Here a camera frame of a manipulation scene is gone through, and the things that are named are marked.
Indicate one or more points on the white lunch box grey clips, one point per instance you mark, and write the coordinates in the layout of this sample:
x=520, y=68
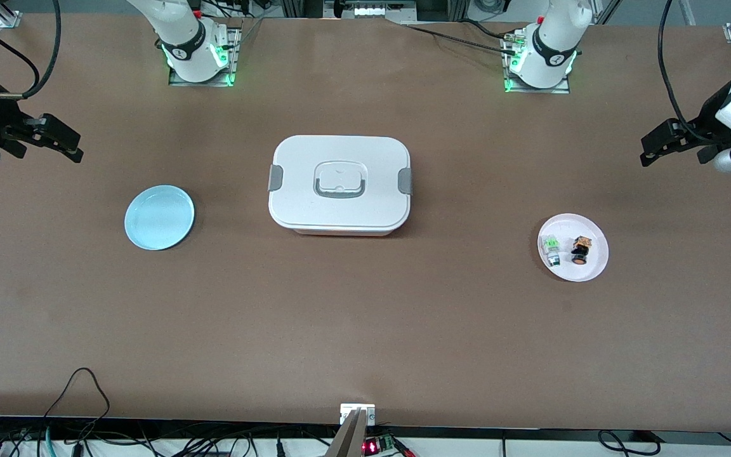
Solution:
x=296, y=190

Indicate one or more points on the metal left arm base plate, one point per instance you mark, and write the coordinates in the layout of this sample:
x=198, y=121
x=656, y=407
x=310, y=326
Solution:
x=533, y=91

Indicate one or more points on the light blue round plate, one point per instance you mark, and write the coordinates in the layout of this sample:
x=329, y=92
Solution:
x=159, y=218

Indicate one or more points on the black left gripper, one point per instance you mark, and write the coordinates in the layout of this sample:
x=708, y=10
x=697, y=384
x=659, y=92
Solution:
x=705, y=125

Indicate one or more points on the green push button switch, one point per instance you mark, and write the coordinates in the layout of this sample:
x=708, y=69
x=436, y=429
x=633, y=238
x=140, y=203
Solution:
x=551, y=247

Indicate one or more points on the pale pink round plate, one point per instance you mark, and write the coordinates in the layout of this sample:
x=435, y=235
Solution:
x=587, y=270

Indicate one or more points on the red display circuit module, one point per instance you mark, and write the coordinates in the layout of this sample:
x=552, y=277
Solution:
x=375, y=447

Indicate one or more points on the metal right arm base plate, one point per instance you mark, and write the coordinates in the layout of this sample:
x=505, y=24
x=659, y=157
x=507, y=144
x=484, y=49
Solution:
x=235, y=60

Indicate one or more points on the orange push button switch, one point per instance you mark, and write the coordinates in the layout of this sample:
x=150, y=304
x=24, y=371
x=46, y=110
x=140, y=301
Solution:
x=580, y=251

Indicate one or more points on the white power strip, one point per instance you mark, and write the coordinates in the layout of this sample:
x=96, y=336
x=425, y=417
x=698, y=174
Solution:
x=372, y=11

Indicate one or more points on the grey metal camera bracket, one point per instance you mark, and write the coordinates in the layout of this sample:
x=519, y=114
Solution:
x=356, y=416

